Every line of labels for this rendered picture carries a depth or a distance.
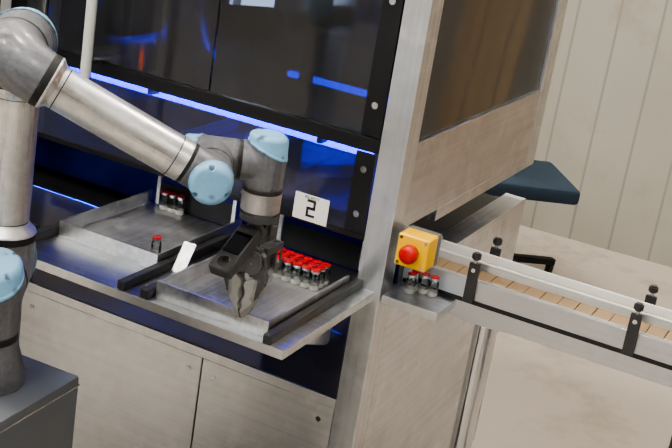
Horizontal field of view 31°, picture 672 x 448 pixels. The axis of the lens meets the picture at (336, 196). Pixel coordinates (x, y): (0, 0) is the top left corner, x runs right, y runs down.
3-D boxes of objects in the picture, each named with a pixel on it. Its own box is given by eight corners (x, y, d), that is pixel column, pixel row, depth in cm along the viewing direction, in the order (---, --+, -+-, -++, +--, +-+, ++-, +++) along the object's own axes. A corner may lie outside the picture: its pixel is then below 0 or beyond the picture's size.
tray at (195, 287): (244, 254, 268) (247, 240, 267) (347, 290, 257) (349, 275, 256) (155, 296, 238) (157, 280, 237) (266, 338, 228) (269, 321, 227)
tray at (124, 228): (149, 202, 291) (151, 189, 290) (240, 232, 281) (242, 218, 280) (58, 235, 262) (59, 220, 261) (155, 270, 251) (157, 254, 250)
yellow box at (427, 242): (406, 255, 261) (412, 224, 258) (436, 264, 258) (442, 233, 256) (392, 264, 254) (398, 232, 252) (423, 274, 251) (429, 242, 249)
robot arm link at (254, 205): (269, 199, 218) (231, 187, 221) (266, 223, 219) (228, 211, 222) (289, 191, 224) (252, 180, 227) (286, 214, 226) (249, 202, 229)
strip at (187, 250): (181, 266, 256) (185, 240, 254) (193, 270, 255) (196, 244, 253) (143, 284, 243) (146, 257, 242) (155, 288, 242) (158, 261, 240)
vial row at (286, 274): (248, 264, 262) (251, 245, 261) (320, 289, 255) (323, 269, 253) (243, 267, 260) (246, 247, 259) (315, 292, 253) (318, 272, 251)
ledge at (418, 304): (406, 285, 271) (408, 277, 270) (459, 303, 265) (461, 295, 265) (380, 303, 258) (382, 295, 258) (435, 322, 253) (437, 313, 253)
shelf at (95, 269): (132, 204, 294) (132, 197, 293) (387, 290, 266) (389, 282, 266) (-5, 253, 252) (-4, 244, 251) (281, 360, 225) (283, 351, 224)
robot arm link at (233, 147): (182, 142, 211) (244, 150, 212) (184, 126, 221) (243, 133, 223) (177, 185, 213) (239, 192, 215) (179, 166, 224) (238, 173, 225)
